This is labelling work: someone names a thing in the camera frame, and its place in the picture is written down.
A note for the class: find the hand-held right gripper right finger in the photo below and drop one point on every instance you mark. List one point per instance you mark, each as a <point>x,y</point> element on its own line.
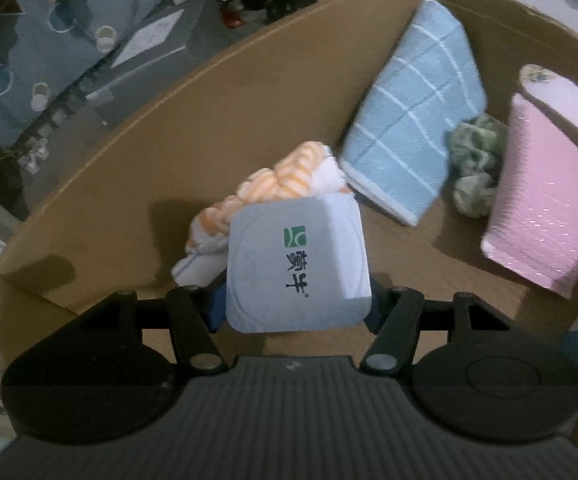
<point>373,310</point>

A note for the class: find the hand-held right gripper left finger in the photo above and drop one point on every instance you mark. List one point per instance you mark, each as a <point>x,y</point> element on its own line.
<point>216,310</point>

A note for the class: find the orange striped white cloth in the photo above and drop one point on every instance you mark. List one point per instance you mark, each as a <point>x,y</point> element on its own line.
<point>269,180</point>

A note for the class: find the light blue towel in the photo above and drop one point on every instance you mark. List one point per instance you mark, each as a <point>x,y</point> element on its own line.
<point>409,135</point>

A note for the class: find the green white scrunchie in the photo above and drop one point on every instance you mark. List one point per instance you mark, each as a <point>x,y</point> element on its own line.
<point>474,160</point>

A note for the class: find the brown cardboard box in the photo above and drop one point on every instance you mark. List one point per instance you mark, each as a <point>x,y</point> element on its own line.
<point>169,135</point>

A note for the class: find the pink towel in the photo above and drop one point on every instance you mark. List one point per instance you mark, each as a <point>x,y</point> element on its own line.
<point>539,200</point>

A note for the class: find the grey box with white label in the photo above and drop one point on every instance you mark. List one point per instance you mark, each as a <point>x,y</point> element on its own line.
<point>169,40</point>

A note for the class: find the pink bed sheet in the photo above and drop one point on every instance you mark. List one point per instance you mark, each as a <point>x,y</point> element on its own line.
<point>569,105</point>

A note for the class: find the small colourful patterned cloth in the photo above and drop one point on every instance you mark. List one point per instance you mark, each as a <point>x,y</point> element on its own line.
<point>536,75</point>

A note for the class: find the blue cloth with circle print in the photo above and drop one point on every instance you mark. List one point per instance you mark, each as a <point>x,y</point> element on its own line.
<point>69,35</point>

